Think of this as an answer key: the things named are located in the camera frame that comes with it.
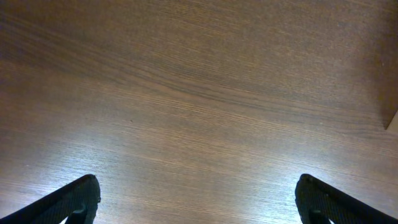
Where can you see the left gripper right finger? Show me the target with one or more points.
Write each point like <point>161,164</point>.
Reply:
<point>319,202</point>

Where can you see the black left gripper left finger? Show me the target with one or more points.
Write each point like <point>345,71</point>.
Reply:
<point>76,202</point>

